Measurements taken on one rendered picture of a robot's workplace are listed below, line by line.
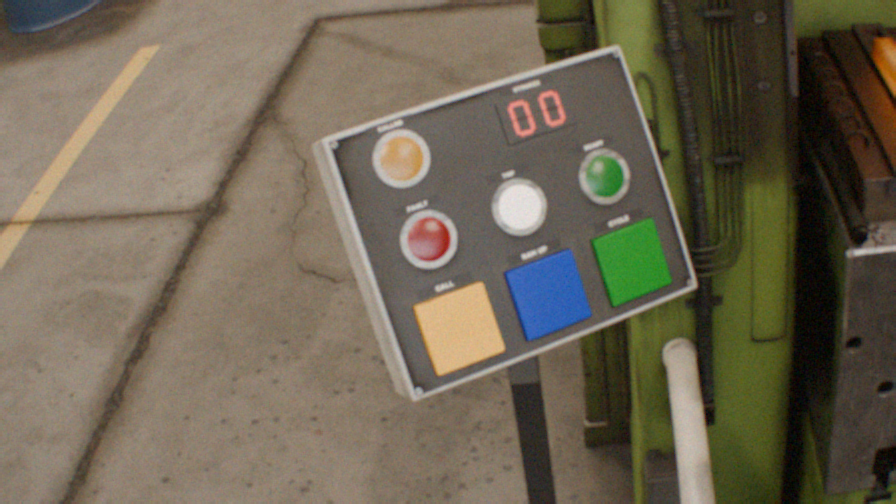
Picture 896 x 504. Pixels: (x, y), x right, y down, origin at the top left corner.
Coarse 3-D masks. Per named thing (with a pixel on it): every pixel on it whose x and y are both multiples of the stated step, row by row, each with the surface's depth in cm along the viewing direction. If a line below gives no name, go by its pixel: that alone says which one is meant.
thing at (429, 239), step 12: (420, 228) 121; (432, 228) 122; (444, 228) 122; (408, 240) 121; (420, 240) 121; (432, 240) 122; (444, 240) 122; (420, 252) 121; (432, 252) 122; (444, 252) 122
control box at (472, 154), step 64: (576, 64) 126; (384, 128) 121; (448, 128) 122; (512, 128) 124; (576, 128) 126; (640, 128) 128; (384, 192) 121; (448, 192) 123; (576, 192) 126; (640, 192) 128; (384, 256) 121; (448, 256) 122; (512, 256) 124; (576, 256) 126; (384, 320) 121; (512, 320) 124; (448, 384) 123
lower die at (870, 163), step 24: (864, 24) 169; (816, 48) 168; (840, 48) 165; (864, 48) 163; (840, 72) 161; (864, 72) 158; (864, 96) 153; (888, 96) 152; (864, 120) 149; (888, 120) 147; (840, 144) 150; (888, 144) 142; (864, 168) 140; (888, 168) 139; (864, 192) 139; (888, 192) 138; (864, 216) 141; (888, 216) 141
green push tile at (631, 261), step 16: (640, 224) 127; (592, 240) 126; (608, 240) 126; (624, 240) 126; (640, 240) 127; (656, 240) 127; (608, 256) 126; (624, 256) 127; (640, 256) 127; (656, 256) 127; (608, 272) 126; (624, 272) 127; (640, 272) 127; (656, 272) 127; (608, 288) 126; (624, 288) 127; (640, 288) 127; (656, 288) 128
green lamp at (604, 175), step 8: (592, 160) 126; (600, 160) 126; (608, 160) 126; (616, 160) 127; (592, 168) 126; (600, 168) 126; (608, 168) 126; (616, 168) 127; (592, 176) 126; (600, 176) 126; (608, 176) 126; (616, 176) 127; (592, 184) 126; (600, 184) 126; (608, 184) 126; (616, 184) 127; (600, 192) 126; (608, 192) 126; (616, 192) 127
